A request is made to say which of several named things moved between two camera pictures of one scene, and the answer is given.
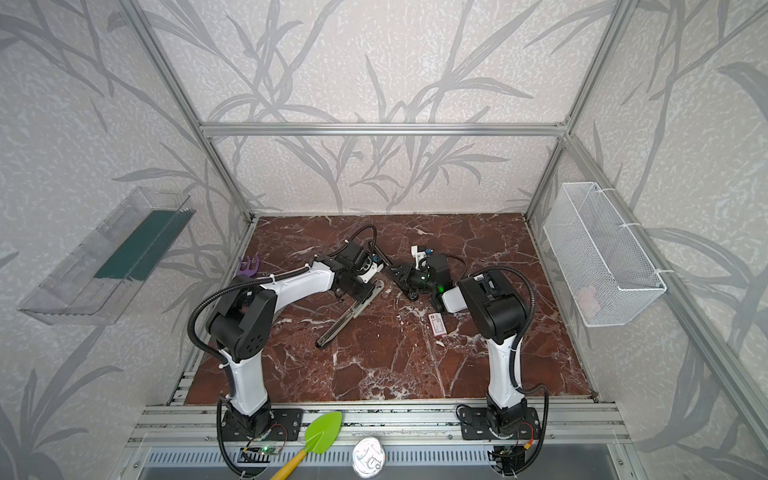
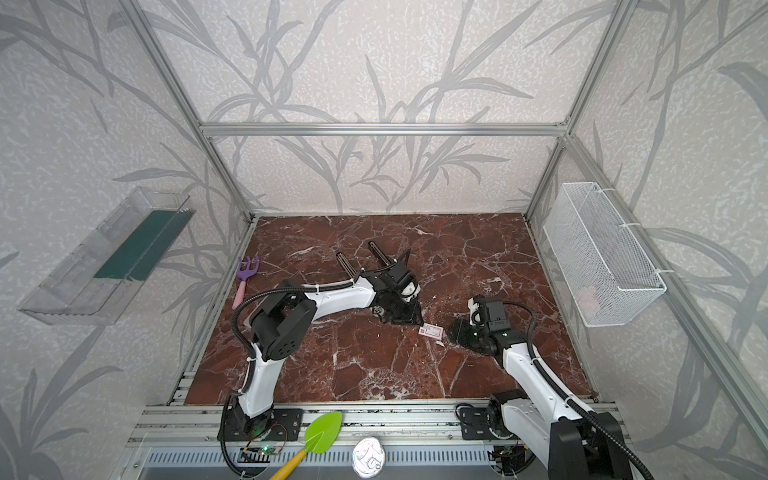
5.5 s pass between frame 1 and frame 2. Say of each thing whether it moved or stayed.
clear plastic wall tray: stayed
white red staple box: moved
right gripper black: moved
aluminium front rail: stayed
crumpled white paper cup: stayed
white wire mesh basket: stayed
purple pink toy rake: stayed
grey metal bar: moved
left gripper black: moved
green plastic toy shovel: stayed
